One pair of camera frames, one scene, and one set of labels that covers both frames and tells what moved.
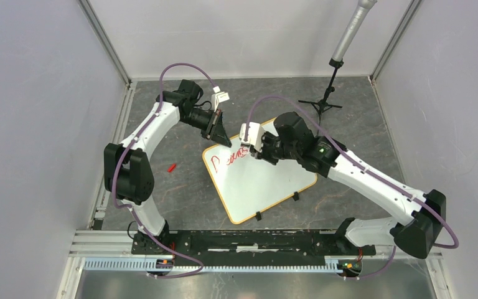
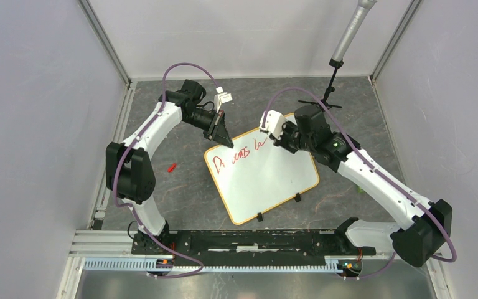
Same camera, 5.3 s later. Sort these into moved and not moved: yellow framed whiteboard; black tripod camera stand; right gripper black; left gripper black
Moved: right gripper black
Not moved: left gripper black; black tripod camera stand; yellow framed whiteboard
